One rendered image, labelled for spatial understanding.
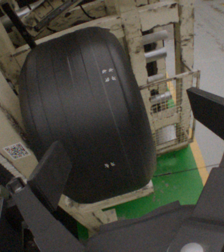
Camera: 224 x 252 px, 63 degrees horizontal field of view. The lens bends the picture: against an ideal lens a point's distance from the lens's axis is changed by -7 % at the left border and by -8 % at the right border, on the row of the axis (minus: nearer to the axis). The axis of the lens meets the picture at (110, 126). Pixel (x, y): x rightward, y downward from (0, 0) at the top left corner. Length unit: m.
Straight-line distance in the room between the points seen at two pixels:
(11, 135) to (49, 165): 0.53
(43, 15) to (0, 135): 0.50
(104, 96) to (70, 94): 0.08
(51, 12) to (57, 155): 0.75
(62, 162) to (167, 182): 1.70
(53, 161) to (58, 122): 0.29
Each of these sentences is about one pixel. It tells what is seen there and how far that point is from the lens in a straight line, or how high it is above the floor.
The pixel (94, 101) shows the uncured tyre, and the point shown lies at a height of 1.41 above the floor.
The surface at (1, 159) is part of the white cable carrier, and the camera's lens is 0.81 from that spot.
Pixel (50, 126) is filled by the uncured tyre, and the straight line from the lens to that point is 0.46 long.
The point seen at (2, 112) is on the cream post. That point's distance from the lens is 0.63.
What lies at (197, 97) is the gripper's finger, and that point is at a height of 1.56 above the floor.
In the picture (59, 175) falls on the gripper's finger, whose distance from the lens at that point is 0.17.
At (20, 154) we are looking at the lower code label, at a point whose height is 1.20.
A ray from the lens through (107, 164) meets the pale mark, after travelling 0.48.
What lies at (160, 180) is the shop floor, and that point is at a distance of 1.87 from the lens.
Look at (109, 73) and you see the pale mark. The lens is 0.46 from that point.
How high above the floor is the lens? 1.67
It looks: 46 degrees down
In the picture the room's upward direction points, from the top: 19 degrees counter-clockwise
